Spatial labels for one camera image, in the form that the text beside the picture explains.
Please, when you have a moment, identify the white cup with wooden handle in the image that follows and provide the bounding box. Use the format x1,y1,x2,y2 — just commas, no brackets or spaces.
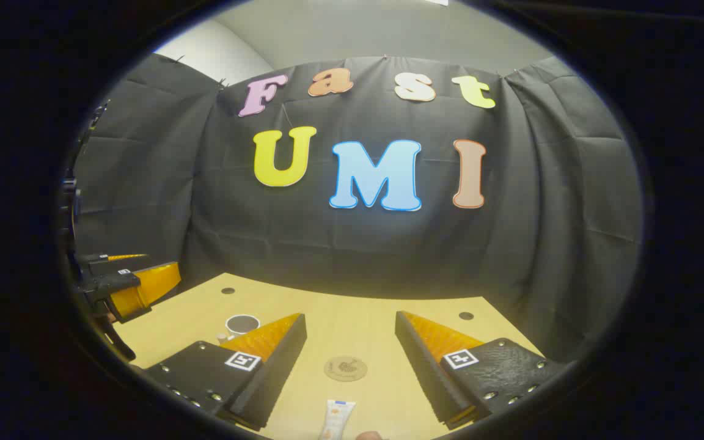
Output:
216,314,261,344

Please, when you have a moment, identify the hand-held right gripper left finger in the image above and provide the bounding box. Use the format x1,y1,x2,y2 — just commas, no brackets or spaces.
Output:
144,313,307,431

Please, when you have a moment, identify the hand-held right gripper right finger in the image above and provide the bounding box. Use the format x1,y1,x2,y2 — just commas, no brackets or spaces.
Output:
395,310,567,430

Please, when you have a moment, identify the round cork coaster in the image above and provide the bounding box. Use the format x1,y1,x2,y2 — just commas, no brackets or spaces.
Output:
324,356,369,383

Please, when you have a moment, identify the light wooden desktop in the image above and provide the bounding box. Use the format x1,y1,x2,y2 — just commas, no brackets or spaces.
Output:
114,272,545,440

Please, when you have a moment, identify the black backdrop cloth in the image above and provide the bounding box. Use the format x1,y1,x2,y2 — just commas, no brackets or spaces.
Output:
62,54,643,364

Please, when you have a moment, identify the white toothpaste tube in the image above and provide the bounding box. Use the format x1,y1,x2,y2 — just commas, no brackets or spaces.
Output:
320,400,357,440

